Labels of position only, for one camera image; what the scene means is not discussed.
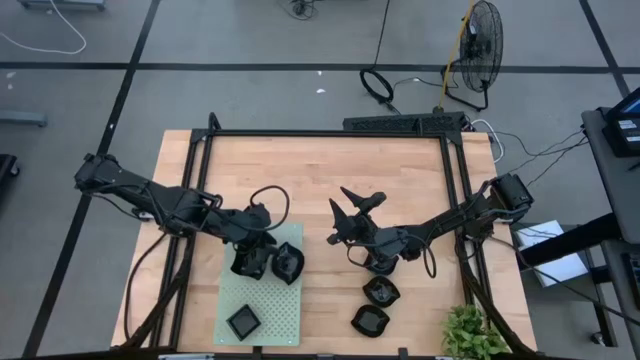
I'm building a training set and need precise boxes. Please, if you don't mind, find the grey table foot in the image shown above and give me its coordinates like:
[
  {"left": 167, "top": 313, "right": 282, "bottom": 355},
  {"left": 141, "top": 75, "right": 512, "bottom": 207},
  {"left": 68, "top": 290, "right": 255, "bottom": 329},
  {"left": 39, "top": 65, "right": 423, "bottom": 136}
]
[
  {"left": 0, "top": 110, "right": 49, "bottom": 129},
  {"left": 18, "top": 0, "right": 107, "bottom": 12}
]

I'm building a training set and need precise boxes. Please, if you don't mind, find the stack of black trays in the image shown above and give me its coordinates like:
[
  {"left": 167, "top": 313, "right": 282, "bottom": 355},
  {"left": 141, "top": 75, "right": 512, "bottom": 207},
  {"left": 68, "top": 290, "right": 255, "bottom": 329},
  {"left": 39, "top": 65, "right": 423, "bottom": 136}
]
[{"left": 270, "top": 241, "right": 306, "bottom": 287}]

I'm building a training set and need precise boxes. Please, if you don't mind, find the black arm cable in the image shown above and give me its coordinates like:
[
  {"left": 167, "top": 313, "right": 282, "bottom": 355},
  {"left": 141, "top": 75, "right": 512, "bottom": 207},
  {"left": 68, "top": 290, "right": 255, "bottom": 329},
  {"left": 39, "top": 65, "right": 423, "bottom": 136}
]
[{"left": 122, "top": 230, "right": 171, "bottom": 346}]

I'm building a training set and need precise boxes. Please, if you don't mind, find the black monitor blue screen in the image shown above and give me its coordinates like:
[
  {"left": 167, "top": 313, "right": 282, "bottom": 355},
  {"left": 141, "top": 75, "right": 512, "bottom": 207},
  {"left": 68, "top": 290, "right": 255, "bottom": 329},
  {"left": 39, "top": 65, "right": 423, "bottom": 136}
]
[{"left": 607, "top": 85, "right": 640, "bottom": 117}]

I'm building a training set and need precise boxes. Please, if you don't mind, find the small square black plate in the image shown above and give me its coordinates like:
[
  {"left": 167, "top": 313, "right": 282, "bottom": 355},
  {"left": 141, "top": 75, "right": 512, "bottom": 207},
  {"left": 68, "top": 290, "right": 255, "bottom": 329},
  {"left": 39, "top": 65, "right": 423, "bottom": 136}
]
[{"left": 225, "top": 303, "right": 263, "bottom": 342}]

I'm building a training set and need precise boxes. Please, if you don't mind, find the coiled black cable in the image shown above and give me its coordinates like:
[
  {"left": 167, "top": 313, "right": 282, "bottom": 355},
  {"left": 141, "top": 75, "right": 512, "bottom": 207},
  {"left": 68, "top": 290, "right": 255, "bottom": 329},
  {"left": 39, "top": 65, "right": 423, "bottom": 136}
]
[{"left": 359, "top": 0, "right": 401, "bottom": 114}]

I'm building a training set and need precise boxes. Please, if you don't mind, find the grey side table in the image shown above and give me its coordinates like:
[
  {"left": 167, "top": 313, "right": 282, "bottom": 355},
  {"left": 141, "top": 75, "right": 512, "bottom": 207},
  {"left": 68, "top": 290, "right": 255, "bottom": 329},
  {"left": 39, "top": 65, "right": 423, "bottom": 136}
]
[{"left": 581, "top": 107, "right": 640, "bottom": 246}]

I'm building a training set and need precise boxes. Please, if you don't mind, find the black aluminium table frame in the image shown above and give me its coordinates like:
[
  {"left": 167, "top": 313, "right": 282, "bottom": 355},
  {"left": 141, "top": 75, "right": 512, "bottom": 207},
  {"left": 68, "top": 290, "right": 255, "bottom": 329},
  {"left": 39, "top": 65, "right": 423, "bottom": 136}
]
[{"left": 112, "top": 112, "right": 539, "bottom": 360}]

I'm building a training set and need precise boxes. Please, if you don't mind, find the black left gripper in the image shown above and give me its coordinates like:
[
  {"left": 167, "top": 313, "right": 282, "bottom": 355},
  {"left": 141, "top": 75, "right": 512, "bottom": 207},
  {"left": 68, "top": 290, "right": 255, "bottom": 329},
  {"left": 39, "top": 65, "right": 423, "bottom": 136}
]
[{"left": 227, "top": 203, "right": 279, "bottom": 274}]

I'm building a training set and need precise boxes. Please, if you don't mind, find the wavy square black plate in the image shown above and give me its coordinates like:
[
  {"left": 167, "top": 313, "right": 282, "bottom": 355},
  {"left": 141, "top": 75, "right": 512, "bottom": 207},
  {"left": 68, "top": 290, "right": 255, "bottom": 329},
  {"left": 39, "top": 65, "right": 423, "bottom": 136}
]
[{"left": 230, "top": 244, "right": 274, "bottom": 281}]

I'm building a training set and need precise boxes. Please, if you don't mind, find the yellow cable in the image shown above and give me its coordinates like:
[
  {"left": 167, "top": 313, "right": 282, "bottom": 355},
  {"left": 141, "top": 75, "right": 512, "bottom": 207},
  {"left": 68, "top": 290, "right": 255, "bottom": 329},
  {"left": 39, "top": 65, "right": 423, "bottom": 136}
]
[{"left": 438, "top": 0, "right": 476, "bottom": 110}]

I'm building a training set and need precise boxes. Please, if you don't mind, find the black perforated box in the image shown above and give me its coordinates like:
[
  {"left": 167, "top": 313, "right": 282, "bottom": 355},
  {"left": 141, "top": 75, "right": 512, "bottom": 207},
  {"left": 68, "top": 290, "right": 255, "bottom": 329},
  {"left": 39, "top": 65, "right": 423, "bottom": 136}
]
[{"left": 342, "top": 111, "right": 471, "bottom": 135}]

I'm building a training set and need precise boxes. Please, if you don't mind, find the black looped gripper cable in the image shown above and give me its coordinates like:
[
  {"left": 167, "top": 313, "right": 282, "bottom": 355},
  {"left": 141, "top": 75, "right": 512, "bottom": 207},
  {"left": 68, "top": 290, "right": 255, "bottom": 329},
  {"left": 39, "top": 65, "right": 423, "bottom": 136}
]
[{"left": 248, "top": 184, "right": 292, "bottom": 234}]

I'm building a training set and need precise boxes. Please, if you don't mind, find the green potted plant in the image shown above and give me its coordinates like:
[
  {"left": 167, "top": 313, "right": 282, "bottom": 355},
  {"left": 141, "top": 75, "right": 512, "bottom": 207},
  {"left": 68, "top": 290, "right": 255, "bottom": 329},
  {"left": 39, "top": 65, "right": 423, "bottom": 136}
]
[{"left": 442, "top": 303, "right": 514, "bottom": 360}]

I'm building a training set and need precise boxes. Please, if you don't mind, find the white floor cable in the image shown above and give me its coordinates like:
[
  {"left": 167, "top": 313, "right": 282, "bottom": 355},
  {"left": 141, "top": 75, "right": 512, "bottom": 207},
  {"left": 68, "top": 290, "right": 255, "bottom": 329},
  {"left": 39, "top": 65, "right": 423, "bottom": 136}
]
[{"left": 0, "top": 0, "right": 88, "bottom": 56}]

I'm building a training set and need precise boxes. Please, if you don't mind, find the black labelled box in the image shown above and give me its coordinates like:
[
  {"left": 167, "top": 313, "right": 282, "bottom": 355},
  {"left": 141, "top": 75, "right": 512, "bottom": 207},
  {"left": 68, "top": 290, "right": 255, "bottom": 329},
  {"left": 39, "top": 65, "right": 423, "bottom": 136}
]
[{"left": 602, "top": 113, "right": 640, "bottom": 159}]

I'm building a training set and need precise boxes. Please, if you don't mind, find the short white cable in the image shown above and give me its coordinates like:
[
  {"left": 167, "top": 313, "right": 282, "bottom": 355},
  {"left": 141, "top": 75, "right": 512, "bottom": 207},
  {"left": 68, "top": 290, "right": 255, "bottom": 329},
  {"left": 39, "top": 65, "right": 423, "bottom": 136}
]
[{"left": 469, "top": 118, "right": 505, "bottom": 165}]

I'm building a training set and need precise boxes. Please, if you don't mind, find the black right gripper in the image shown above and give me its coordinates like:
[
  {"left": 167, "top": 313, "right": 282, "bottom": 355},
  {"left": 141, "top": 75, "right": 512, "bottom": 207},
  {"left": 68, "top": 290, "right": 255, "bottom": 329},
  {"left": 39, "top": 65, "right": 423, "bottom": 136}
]
[{"left": 326, "top": 185, "right": 404, "bottom": 265}]

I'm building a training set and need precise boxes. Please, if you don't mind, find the black floor fan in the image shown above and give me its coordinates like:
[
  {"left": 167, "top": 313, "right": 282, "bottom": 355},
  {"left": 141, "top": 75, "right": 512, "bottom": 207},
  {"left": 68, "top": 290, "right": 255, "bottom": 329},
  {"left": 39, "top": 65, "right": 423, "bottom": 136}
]
[{"left": 442, "top": 0, "right": 505, "bottom": 112}]

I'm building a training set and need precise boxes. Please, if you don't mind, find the white paper box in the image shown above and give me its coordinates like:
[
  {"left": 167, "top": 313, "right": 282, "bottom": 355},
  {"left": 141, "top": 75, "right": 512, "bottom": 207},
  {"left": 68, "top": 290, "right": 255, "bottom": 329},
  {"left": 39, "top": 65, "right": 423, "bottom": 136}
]
[{"left": 514, "top": 219, "right": 590, "bottom": 289}]

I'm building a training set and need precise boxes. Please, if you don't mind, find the black cable tangle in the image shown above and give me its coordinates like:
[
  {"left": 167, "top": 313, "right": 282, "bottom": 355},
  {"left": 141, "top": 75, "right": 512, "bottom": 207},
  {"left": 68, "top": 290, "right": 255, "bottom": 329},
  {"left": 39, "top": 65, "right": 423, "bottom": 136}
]
[{"left": 287, "top": 0, "right": 321, "bottom": 22}]

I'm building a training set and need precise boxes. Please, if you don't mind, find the black support beam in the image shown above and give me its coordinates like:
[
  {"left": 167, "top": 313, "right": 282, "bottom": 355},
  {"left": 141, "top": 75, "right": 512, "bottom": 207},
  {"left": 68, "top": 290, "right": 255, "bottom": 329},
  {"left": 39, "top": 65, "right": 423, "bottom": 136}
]
[{"left": 519, "top": 212, "right": 621, "bottom": 269}]

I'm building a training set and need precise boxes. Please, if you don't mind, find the green perforated metal shelf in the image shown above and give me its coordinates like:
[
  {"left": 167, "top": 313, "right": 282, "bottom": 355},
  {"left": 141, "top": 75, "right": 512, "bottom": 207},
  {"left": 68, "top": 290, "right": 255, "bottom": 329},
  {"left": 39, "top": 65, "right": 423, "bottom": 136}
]
[{"left": 213, "top": 222, "right": 305, "bottom": 348}]

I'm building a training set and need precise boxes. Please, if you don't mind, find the black caster base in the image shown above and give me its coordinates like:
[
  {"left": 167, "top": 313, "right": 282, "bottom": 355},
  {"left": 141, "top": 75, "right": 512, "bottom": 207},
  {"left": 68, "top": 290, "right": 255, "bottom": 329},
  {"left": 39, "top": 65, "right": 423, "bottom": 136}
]
[{"left": 0, "top": 153, "right": 21, "bottom": 194}]

